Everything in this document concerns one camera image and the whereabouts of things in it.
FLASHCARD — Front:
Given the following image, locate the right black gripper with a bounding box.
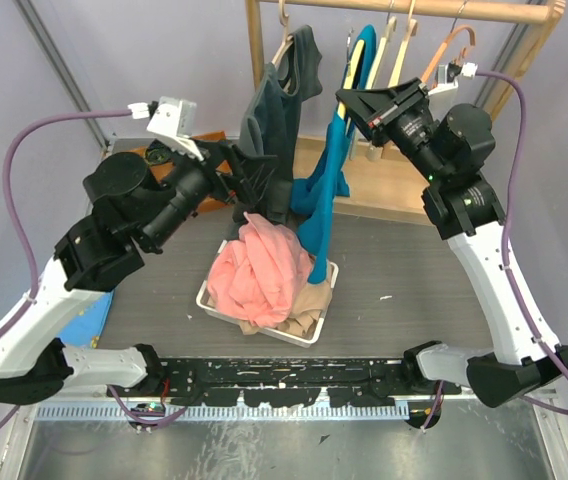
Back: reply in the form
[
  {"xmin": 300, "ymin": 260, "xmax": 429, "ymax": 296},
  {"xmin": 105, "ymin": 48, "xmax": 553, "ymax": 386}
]
[{"xmin": 335, "ymin": 77, "xmax": 448, "ymax": 184}]

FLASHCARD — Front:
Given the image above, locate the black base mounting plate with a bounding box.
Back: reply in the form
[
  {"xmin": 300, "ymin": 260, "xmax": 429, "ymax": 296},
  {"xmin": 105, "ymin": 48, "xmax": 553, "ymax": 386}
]
[{"xmin": 116, "ymin": 357, "xmax": 437, "ymax": 408}]

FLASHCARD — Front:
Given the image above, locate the brown wooden compartment tray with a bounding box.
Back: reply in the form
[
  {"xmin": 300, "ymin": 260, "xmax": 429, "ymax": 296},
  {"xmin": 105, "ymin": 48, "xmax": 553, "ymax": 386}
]
[{"xmin": 146, "ymin": 131, "xmax": 227, "ymax": 214}]

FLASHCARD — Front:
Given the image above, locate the pink t shirt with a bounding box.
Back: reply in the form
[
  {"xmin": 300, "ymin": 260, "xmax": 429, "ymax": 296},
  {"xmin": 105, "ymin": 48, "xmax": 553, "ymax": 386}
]
[{"xmin": 207, "ymin": 213, "xmax": 313, "ymax": 328}]

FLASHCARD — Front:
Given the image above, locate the blue patterned cloth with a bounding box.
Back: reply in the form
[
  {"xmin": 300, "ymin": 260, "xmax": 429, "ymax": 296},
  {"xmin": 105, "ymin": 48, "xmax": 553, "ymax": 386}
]
[{"xmin": 58, "ymin": 292, "xmax": 114, "ymax": 348}]

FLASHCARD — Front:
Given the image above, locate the wooden hanger blue shirt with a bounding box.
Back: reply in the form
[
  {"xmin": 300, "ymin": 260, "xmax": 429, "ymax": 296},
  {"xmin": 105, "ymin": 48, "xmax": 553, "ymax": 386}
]
[{"xmin": 337, "ymin": 39, "xmax": 365, "ymax": 140}]

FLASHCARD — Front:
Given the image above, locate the wooden clothes rack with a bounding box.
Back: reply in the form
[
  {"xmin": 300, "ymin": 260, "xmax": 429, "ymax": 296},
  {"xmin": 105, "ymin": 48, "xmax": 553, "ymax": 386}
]
[{"xmin": 245, "ymin": 1, "xmax": 566, "ymax": 225}]

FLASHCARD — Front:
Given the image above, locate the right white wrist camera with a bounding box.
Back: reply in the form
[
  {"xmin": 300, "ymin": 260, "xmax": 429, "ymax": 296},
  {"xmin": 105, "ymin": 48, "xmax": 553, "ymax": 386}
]
[{"xmin": 429, "ymin": 62, "xmax": 478, "ymax": 97}]

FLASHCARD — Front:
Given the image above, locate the beige t shirt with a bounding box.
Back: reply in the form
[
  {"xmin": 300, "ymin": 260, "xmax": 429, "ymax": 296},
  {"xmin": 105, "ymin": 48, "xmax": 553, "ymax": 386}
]
[{"xmin": 228, "ymin": 252, "xmax": 332, "ymax": 337}]

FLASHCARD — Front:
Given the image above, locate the wooden hanger grey shirt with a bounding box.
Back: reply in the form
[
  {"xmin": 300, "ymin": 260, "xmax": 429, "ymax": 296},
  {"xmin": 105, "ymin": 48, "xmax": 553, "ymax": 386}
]
[{"xmin": 271, "ymin": 0, "xmax": 295, "ymax": 94}]

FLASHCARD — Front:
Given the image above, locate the blue t shirt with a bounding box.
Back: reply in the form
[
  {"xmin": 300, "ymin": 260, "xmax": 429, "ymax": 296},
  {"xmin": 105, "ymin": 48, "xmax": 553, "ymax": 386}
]
[{"xmin": 291, "ymin": 25, "xmax": 377, "ymax": 284}]

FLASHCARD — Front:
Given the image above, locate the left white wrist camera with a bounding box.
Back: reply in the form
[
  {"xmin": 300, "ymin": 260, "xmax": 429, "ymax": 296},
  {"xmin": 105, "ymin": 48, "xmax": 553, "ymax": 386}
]
[{"xmin": 127, "ymin": 96, "xmax": 204, "ymax": 162}]

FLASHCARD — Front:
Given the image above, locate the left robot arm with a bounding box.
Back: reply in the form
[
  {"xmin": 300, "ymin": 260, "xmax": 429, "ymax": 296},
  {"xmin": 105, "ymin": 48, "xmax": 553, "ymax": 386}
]
[{"xmin": 0, "ymin": 140, "xmax": 279, "ymax": 406}]

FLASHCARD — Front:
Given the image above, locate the white plastic basket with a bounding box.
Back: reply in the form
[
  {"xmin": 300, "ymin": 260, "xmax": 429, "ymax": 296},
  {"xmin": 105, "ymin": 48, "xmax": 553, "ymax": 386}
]
[{"xmin": 196, "ymin": 241, "xmax": 339, "ymax": 348}]

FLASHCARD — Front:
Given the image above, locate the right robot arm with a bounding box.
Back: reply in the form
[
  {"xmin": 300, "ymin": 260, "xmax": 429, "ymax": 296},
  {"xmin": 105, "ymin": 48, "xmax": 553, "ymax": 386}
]
[{"xmin": 336, "ymin": 78, "xmax": 568, "ymax": 408}]

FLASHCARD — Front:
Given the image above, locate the rolled dark sock top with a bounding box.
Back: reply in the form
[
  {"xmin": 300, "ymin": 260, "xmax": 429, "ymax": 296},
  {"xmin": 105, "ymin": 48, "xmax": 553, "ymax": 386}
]
[{"xmin": 144, "ymin": 140, "xmax": 173, "ymax": 166}]

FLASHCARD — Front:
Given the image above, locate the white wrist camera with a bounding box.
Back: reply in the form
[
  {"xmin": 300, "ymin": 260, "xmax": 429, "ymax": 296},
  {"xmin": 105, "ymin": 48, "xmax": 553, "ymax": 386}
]
[
  {"xmin": 127, "ymin": 96, "xmax": 204, "ymax": 162},
  {"xmin": 429, "ymin": 62, "xmax": 478, "ymax": 97}
]

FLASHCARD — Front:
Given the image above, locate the wooden hanger with metal hook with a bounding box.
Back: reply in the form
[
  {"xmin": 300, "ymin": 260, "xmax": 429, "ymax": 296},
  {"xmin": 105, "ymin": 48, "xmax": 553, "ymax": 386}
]
[{"xmin": 420, "ymin": 0, "xmax": 477, "ymax": 83}]

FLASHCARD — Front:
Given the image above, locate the grey t shirt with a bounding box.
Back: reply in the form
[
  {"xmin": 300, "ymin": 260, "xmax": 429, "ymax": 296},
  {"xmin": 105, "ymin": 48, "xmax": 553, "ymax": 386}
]
[{"xmin": 238, "ymin": 25, "xmax": 323, "ymax": 224}]

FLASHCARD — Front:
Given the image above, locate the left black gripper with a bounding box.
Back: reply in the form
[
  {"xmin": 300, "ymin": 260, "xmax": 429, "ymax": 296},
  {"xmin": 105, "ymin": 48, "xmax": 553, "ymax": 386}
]
[{"xmin": 145, "ymin": 134, "xmax": 282, "ymax": 251}]

